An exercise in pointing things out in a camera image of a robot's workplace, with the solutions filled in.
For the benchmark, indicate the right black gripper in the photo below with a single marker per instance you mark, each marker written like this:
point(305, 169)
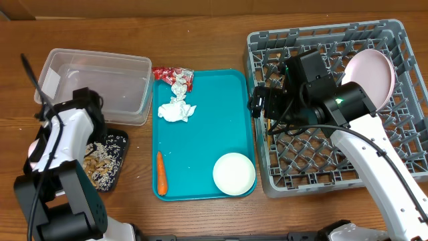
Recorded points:
point(275, 100)

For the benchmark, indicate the large pink plate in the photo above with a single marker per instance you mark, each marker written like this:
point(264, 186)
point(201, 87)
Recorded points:
point(374, 72)

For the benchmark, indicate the bowl with food scraps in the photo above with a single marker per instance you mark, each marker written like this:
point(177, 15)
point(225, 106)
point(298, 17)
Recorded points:
point(34, 153)

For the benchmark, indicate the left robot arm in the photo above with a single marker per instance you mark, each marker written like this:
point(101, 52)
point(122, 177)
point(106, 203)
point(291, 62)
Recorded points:
point(56, 196)

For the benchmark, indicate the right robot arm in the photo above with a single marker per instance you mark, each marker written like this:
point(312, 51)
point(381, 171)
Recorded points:
point(347, 114)

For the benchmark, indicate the grey dishwasher rack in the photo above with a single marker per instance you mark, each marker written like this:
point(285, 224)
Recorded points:
point(309, 162)

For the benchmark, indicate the yellow chopstick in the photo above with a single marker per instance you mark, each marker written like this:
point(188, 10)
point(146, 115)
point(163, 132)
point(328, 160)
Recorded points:
point(267, 134)

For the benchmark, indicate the teal serving tray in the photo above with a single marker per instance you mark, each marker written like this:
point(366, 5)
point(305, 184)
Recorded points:
point(221, 124)

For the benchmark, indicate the small white plate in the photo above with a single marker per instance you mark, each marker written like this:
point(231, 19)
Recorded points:
point(234, 174)

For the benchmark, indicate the crumpled white napkin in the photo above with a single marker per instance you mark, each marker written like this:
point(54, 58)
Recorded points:
point(177, 109)

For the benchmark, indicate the red snack wrapper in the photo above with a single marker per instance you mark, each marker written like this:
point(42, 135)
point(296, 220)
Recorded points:
point(171, 75)

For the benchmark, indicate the orange carrot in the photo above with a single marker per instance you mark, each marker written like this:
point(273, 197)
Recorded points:
point(162, 185)

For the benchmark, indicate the clear plastic bin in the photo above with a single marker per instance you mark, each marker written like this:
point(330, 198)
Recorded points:
point(123, 81)

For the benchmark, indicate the black plastic tray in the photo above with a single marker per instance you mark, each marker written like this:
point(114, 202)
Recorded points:
point(115, 150)

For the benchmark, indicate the food scraps pile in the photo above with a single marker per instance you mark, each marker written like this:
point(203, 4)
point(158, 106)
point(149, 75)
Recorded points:
point(103, 160)

